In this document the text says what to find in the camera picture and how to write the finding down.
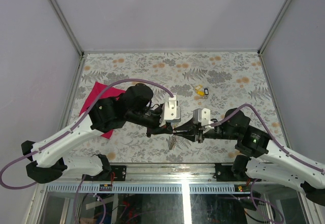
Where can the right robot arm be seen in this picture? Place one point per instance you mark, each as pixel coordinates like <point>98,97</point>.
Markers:
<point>261,155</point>

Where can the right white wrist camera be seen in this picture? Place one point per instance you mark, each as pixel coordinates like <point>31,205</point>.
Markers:
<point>202,116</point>

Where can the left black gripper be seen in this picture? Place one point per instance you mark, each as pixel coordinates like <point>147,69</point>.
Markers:
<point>166,128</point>

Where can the pink folded cloth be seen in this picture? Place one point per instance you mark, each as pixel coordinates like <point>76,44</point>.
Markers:
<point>96,90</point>

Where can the yellow key tag on table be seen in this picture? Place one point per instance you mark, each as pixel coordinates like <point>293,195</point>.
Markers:
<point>199,90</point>

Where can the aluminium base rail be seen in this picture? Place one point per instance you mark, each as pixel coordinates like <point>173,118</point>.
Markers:
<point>166,172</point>

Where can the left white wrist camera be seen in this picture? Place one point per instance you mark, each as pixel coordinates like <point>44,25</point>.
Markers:
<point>171,112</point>

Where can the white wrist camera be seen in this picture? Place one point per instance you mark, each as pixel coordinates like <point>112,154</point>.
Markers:
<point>171,112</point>
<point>202,116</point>

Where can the metal spiral keyring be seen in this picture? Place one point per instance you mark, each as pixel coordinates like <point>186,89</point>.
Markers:
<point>173,142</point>

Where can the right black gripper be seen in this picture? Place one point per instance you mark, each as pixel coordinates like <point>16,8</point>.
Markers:
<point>197,134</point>

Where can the white slotted cable duct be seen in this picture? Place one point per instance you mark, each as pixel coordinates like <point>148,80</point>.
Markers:
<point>123,188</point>

